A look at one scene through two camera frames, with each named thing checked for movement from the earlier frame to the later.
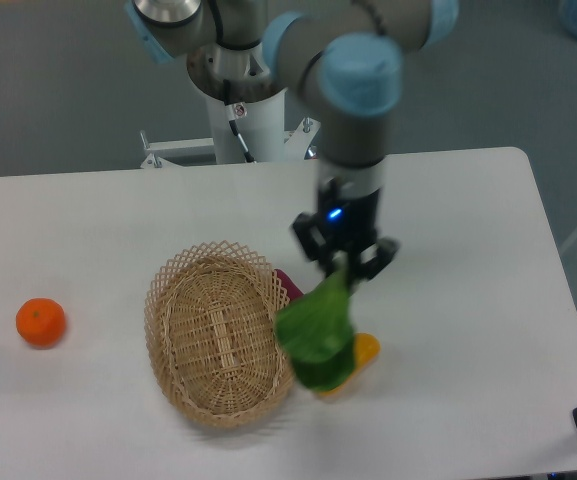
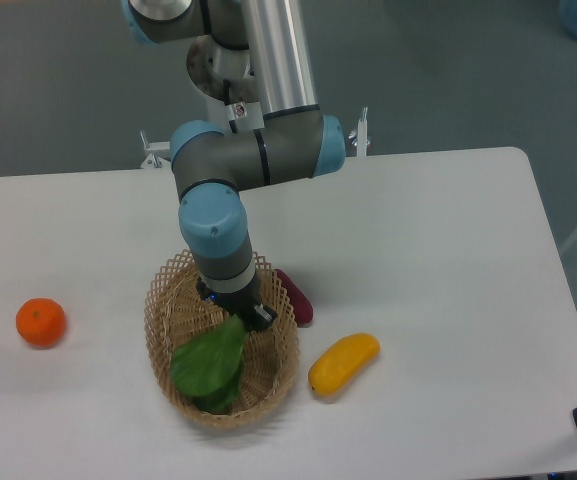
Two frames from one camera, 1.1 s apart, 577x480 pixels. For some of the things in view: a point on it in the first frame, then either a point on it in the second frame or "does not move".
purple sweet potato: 290,288 does not move
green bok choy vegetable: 317,332 to 207,365
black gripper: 346,222 to 240,301
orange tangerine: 41,322 does not move
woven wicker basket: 210,316 does not move
